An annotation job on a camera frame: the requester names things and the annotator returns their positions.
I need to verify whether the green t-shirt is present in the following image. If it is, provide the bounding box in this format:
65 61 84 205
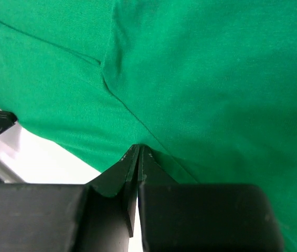
0 1 297 251

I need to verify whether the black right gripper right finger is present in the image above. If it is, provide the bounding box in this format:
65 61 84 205
138 145 284 251

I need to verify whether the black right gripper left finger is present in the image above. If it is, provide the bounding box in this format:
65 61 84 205
0 145 140 251

